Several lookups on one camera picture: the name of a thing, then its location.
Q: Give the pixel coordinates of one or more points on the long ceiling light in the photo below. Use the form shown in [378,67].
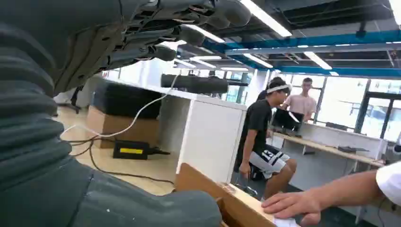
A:
[266,18]
[396,11]
[257,60]
[318,60]
[205,33]

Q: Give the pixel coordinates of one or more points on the black charger with yellow label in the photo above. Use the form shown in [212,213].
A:
[131,150]

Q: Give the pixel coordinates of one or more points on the person's hand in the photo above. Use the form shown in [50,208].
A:
[291,205]

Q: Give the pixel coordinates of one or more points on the person in white sleeve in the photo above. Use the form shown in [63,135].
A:
[390,181]

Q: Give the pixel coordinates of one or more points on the cardboard box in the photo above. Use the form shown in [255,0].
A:
[119,127]

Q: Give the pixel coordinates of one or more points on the long wooden desk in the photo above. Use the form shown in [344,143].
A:
[329,149]

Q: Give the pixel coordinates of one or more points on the black case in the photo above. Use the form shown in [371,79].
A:
[125,100]

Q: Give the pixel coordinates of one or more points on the white card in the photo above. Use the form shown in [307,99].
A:
[286,223]

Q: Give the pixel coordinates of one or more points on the ribbed grey left arm sleeve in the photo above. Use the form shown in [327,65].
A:
[25,125]

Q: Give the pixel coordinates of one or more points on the black window frame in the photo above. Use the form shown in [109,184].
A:
[365,109]

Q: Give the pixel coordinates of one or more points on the white cabinet desk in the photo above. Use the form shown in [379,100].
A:
[210,137]

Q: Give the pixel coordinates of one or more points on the black chair leg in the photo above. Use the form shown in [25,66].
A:
[75,100]

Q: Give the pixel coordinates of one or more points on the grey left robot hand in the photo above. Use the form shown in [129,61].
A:
[94,28]

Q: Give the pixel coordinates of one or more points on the black cylinder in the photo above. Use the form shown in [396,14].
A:
[194,84]

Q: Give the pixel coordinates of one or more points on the white desk partition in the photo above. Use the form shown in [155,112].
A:
[341,136]

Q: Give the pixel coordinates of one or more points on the flat dark device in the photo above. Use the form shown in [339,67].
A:
[352,149]

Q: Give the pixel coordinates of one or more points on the standing person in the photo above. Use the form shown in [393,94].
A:
[301,105]

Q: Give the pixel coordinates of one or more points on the blue ceiling beam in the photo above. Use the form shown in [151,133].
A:
[344,71]
[313,40]

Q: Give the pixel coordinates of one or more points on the seated person with headband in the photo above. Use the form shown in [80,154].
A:
[258,125]

